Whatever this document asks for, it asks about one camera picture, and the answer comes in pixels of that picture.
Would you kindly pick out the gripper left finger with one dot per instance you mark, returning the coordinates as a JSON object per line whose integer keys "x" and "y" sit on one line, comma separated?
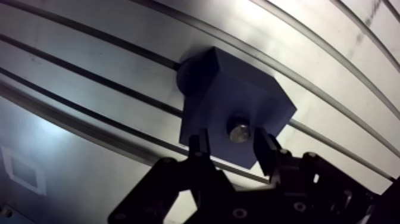
{"x": 200, "y": 169}

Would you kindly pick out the dark blue-grey block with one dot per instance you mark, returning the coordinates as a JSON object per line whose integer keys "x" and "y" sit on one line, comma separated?
{"x": 237, "y": 90}

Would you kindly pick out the steel bolt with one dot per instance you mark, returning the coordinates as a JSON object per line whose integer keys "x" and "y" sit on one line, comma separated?
{"x": 239, "y": 132}

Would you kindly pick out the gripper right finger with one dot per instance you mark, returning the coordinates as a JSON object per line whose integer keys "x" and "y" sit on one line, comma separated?
{"x": 306, "y": 187}

